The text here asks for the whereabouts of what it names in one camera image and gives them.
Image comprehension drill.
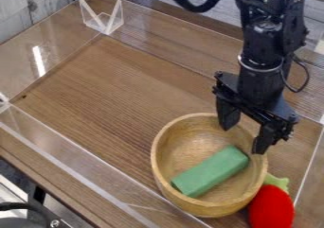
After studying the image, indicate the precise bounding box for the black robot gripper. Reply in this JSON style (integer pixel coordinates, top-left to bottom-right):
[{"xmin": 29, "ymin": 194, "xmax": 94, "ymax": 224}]
[{"xmin": 213, "ymin": 55, "xmax": 299, "ymax": 155}]

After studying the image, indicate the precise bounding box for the green rectangular block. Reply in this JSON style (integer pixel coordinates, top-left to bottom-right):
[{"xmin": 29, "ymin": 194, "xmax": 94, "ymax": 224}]
[{"xmin": 171, "ymin": 146, "xmax": 249, "ymax": 198}]

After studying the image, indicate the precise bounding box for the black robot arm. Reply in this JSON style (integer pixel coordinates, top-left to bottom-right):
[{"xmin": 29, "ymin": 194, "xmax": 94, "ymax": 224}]
[{"xmin": 214, "ymin": 0, "xmax": 309, "ymax": 154}]

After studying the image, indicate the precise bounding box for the brown wooden bowl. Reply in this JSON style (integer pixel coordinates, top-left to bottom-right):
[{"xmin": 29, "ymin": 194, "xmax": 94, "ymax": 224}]
[{"xmin": 150, "ymin": 113, "xmax": 268, "ymax": 218}]

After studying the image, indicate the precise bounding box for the red plush strawberry toy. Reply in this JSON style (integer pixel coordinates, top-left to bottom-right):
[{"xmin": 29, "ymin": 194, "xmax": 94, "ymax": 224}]
[{"xmin": 248, "ymin": 174, "xmax": 295, "ymax": 228}]

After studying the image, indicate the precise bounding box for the clear acrylic corner bracket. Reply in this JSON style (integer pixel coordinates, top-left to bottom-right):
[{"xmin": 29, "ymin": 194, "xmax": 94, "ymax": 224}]
[{"xmin": 79, "ymin": 0, "xmax": 124, "ymax": 35}]

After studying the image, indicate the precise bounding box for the clear acrylic tray wall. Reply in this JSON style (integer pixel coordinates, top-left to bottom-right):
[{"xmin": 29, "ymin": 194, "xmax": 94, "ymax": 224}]
[{"xmin": 0, "ymin": 93, "xmax": 211, "ymax": 228}]

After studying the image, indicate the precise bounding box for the black cable on floor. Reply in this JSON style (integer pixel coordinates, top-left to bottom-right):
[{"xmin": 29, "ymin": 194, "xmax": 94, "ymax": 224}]
[{"xmin": 0, "ymin": 202, "xmax": 60, "ymax": 228}]

